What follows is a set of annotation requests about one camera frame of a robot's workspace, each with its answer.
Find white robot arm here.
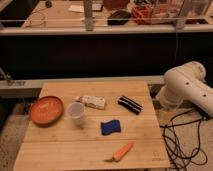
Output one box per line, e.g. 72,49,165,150
156,61,213,118

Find white ceramic cup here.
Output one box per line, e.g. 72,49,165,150
66,102,85,126

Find orange toy carrot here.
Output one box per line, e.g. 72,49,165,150
105,142,134,162

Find orange crate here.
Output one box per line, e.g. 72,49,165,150
131,5,153,25

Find grey metal post right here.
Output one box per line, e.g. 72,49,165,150
175,0,191,30

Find black striped eraser block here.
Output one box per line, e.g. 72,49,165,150
118,96,142,115

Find metal clamp at left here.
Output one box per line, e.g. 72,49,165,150
0,67,25,86

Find grey metal post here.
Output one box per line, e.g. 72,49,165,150
175,0,191,30
83,0,93,31

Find white rectangular box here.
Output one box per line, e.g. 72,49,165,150
75,95,106,110

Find white paper sheet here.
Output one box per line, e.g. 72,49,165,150
68,4,103,13

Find blue sponge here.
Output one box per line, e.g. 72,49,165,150
101,120,121,136

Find black pouch on bench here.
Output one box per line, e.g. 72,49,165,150
107,10,131,25

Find orange bowl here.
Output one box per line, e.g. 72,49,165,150
29,96,63,126

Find black floor cables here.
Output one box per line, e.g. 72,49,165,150
160,108,210,171

